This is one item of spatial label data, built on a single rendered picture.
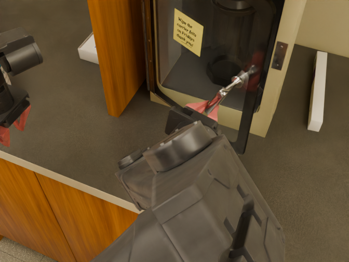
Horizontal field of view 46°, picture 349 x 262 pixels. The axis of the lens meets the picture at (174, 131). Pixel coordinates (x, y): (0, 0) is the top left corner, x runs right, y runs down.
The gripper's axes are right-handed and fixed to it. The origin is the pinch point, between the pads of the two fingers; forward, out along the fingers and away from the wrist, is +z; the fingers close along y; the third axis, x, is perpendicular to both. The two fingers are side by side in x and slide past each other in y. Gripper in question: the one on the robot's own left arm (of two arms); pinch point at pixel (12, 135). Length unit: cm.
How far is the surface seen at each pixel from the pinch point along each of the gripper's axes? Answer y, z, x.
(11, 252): 4, 110, 44
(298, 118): 43, 15, -52
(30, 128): 12.1, 15.8, 9.6
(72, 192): 6.5, 29.2, -4.0
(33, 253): 8, 110, 35
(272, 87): 33, -2, -45
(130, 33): 34.5, -4.4, -9.1
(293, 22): 33, -19, -45
